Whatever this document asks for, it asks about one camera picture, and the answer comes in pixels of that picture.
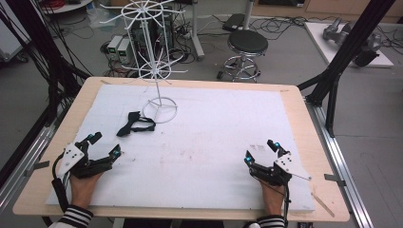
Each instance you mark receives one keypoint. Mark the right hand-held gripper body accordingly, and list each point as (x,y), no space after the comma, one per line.
(275,174)

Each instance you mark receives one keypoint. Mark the aluminium table rail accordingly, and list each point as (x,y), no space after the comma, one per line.
(342,164)
(22,171)

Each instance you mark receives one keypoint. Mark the person's right hand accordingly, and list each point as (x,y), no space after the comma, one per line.
(274,199)

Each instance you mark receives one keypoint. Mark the black flat box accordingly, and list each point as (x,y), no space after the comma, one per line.
(234,22)

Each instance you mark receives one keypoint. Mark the black computer tower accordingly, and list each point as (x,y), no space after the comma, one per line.
(164,31)

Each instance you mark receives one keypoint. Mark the thin wooden stick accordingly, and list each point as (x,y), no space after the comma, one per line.
(323,205)

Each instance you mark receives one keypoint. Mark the person's left hand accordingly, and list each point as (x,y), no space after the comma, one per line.
(81,190)

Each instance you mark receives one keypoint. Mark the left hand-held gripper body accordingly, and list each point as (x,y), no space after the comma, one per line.
(92,165)

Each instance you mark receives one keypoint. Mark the black round stool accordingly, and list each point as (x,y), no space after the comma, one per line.
(247,42)

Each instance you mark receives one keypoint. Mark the black metal frame strut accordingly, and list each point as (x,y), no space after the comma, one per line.
(348,47)

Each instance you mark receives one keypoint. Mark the grey bench power supply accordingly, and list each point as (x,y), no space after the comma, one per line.
(114,46)
(125,50)

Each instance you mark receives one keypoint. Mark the white floor board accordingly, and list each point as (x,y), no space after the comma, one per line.
(320,41)

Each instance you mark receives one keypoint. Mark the grey metal stand leg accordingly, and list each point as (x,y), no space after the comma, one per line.
(197,34)

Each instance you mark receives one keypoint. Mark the white foam mat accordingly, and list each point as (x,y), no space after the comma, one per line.
(206,142)

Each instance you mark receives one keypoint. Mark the grey metal bracket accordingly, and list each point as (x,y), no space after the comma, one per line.
(36,167)
(335,179)

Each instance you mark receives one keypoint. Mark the white round table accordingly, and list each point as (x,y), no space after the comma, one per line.
(66,6)

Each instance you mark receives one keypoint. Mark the black bow tie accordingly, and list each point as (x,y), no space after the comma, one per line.
(131,123)

